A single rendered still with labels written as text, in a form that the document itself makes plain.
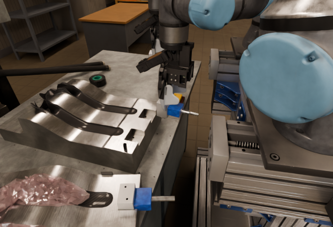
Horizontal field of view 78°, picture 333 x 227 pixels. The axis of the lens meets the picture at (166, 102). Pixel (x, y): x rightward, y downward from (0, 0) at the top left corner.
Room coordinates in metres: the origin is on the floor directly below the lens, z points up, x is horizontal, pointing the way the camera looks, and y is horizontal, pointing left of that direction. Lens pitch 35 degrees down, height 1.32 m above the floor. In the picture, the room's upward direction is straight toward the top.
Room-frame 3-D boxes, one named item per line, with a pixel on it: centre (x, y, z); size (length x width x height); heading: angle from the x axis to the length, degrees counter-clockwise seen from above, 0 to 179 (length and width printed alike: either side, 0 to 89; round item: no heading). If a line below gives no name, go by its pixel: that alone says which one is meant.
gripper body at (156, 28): (0.95, 0.03, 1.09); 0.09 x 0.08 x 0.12; 86
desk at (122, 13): (3.35, 0.68, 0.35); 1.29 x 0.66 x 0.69; 166
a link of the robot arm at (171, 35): (0.53, -0.02, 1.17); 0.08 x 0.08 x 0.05
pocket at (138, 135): (0.45, 0.10, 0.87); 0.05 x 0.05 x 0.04; 74
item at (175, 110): (0.52, -0.04, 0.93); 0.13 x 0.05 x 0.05; 67
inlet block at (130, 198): (0.27, 0.05, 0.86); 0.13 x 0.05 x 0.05; 91
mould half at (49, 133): (0.57, 0.30, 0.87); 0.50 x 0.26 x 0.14; 74
